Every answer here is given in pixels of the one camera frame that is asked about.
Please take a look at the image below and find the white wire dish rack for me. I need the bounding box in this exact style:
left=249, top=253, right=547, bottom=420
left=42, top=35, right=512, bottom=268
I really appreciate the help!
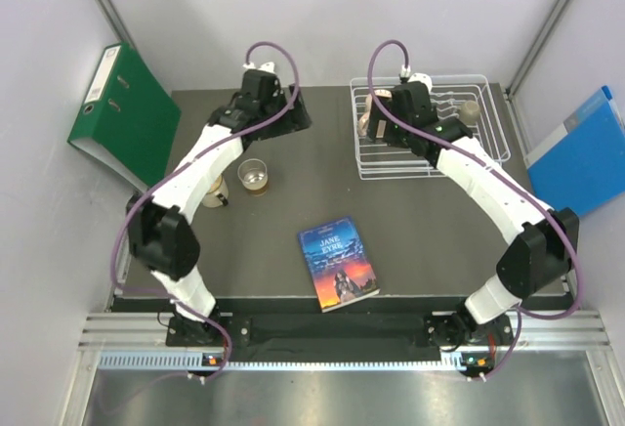
left=350, top=74, right=511, bottom=180

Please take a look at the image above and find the cream and brown cup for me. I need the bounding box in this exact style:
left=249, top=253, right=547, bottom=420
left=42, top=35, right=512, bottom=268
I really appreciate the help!
left=237, top=158, right=269, bottom=196

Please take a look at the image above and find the cream mug black handle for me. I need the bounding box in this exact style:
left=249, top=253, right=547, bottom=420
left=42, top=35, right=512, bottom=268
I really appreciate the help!
left=201, top=175, right=229, bottom=208

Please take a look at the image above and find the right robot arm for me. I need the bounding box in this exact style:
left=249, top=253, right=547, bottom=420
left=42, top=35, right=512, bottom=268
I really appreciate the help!
left=366, top=74, right=579, bottom=344

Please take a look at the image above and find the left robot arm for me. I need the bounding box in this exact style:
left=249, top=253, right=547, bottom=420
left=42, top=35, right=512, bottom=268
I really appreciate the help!
left=127, top=62, right=312, bottom=345

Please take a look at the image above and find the pink mug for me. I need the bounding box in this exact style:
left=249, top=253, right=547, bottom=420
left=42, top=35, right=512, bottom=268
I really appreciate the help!
left=357, top=89, right=392, bottom=138

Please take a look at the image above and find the small grey-beige cup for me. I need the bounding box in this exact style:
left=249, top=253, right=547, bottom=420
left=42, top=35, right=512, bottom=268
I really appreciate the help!
left=458, top=100, right=481, bottom=126

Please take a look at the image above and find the Jane Eyre book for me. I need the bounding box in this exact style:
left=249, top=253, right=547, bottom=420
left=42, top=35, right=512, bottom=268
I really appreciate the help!
left=298, top=216, right=380, bottom=313

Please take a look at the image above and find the green lever arch binder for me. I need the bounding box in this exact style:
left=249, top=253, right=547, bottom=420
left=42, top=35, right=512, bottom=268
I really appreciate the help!
left=67, top=43, right=181, bottom=192

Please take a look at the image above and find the blue folder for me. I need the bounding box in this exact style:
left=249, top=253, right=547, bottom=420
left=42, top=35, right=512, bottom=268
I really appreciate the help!
left=525, top=85, right=624, bottom=217

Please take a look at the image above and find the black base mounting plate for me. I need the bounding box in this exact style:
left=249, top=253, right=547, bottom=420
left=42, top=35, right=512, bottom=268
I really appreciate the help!
left=164, top=311, right=520, bottom=362

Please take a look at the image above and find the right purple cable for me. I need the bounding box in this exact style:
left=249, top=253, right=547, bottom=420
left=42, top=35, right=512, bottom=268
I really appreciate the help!
left=366, top=39, right=585, bottom=382

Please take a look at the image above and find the purple cable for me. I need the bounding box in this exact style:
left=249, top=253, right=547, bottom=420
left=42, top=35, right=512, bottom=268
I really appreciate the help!
left=366, top=39, right=585, bottom=382
left=109, top=41, right=300, bottom=384

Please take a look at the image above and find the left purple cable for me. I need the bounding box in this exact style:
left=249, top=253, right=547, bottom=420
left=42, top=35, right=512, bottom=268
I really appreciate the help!
left=109, top=41, right=300, bottom=384

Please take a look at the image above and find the aluminium frame rail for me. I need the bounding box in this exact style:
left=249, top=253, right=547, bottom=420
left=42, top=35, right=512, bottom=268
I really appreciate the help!
left=78, top=311, right=608, bottom=358

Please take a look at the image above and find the white slotted cable duct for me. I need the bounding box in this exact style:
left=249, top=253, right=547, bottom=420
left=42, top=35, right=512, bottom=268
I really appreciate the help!
left=98, top=351, right=488, bottom=372

